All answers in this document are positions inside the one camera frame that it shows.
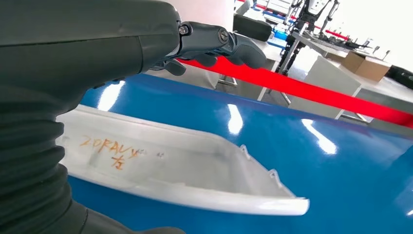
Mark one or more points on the black humanoid robot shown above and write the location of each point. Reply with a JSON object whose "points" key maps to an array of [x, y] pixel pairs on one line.
{"points": [[298, 25]]}

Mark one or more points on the red barrier belt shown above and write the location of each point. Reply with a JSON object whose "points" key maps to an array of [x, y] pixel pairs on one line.
{"points": [[306, 92]]}

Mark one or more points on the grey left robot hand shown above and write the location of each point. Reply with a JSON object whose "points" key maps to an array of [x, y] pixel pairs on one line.
{"points": [[80, 42]]}

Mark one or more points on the black padded seat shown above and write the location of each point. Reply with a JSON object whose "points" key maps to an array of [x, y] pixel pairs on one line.
{"points": [[251, 27]]}

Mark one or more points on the brown cardboard box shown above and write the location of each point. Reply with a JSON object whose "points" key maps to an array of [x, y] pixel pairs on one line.
{"points": [[367, 66]]}

